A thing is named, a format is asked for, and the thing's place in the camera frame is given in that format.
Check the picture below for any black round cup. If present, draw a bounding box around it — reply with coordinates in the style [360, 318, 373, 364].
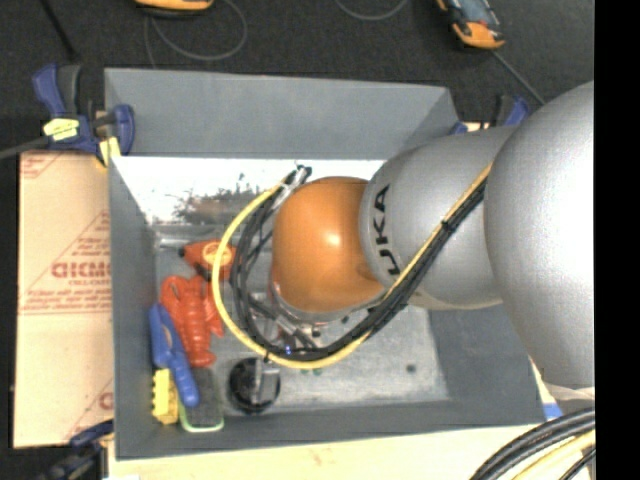
[227, 357, 283, 416]

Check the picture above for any black sponge with green edge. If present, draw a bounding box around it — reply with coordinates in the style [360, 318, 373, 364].
[178, 367, 225, 434]

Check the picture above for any red toy lobster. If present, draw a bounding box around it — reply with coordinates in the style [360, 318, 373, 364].
[160, 274, 226, 368]

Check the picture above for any yellow toy block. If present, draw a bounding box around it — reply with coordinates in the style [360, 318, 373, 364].
[151, 368, 180, 425]

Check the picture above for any blue plastic tool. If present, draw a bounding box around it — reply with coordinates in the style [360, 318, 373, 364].
[148, 303, 201, 408]

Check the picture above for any orange and black tool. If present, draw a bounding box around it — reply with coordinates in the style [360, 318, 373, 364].
[178, 240, 237, 282]

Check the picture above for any brown cardboard board red print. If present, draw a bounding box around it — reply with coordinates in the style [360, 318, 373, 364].
[12, 150, 116, 450]

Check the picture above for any grey metal bin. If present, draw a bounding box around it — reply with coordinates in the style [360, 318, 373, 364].
[103, 67, 547, 462]

